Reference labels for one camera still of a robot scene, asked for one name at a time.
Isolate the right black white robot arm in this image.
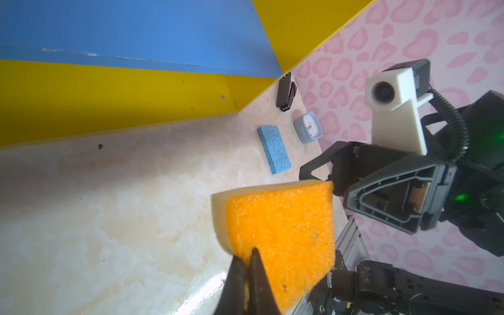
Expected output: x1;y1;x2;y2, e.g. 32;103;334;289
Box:
299;91;503;314

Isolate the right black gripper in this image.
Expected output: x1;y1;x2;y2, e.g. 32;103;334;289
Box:
299;141;457;234

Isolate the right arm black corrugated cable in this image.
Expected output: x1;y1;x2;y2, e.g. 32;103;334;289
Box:
427;87;470;163

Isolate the black clip tool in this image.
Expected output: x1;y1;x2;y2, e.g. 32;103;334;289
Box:
276;72;297;112

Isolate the blue sponge right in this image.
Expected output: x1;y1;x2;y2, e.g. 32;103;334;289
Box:
257;126;292;175

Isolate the yellow shelf with coloured boards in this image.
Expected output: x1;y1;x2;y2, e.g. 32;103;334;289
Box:
1;1;371;148

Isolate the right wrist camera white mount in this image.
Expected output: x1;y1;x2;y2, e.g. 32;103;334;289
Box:
364;59;433;156

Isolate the small blue white clock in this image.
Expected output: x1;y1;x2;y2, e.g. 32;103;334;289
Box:
293;112;323;144

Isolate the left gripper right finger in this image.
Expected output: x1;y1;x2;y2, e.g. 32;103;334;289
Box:
248;248;281;315

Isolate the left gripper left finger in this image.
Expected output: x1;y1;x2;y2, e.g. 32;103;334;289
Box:
214;256;247;315

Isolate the orange sponge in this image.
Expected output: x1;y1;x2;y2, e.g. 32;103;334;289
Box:
211;180;335;313

